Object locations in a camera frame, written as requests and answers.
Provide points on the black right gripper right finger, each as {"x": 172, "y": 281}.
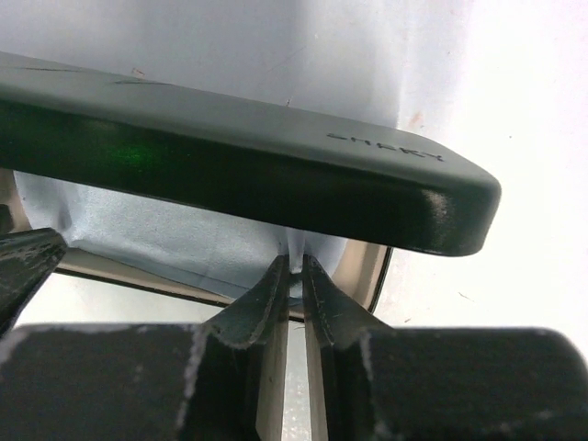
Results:
{"x": 371, "y": 381}

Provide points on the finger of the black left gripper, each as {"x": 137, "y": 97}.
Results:
{"x": 27, "y": 259}

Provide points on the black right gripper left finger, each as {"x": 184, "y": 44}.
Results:
{"x": 222, "y": 379}

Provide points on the light blue cleaning cloth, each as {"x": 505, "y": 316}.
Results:
{"x": 216, "y": 252}

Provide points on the dark green glasses case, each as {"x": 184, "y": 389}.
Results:
{"x": 379, "y": 188}

